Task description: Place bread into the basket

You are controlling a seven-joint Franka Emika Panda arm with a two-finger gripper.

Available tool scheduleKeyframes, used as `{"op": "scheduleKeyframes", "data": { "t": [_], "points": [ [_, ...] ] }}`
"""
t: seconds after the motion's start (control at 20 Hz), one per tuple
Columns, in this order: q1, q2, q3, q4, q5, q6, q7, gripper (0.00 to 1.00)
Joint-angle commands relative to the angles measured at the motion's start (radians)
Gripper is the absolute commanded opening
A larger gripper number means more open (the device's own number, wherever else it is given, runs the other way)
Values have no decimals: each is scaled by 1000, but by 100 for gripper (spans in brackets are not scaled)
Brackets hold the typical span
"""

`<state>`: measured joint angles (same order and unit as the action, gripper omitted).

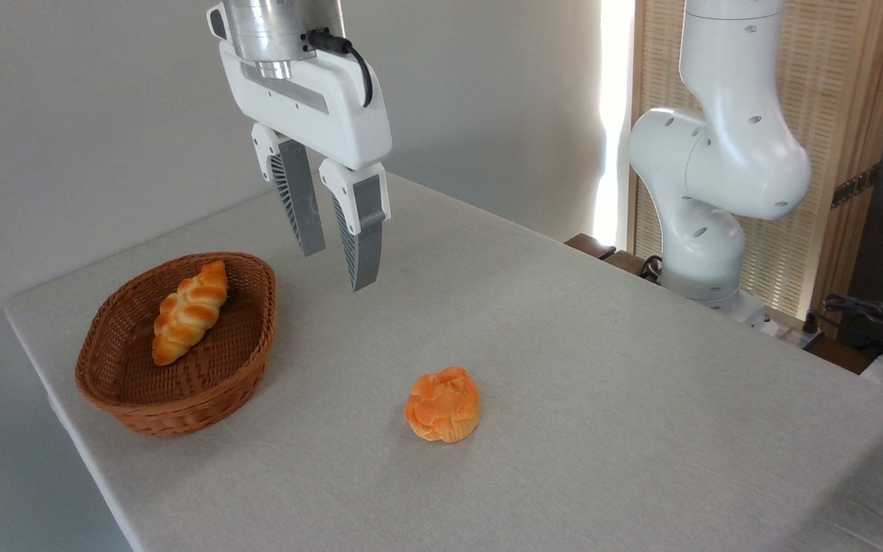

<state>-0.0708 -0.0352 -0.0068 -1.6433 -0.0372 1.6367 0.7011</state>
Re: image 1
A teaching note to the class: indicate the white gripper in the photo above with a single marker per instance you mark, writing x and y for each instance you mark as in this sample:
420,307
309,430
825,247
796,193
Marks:
319,107

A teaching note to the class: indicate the long braided bread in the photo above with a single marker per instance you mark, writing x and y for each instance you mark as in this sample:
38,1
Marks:
188,310

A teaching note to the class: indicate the round orange bread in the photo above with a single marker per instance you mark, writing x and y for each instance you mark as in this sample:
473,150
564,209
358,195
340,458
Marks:
443,406

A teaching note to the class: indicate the dark brown wooden furniture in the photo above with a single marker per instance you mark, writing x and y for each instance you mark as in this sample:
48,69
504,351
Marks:
591,247

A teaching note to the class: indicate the wooden slatted screen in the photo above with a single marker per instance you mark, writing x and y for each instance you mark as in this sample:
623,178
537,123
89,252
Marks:
840,84

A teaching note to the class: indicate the brown wicker basket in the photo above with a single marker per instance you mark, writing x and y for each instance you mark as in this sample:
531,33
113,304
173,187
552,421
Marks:
204,376

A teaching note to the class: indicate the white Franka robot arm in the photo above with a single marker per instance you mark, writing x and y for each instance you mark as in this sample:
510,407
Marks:
725,153

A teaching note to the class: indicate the light grey tablecloth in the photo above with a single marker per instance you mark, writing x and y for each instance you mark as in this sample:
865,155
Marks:
564,399

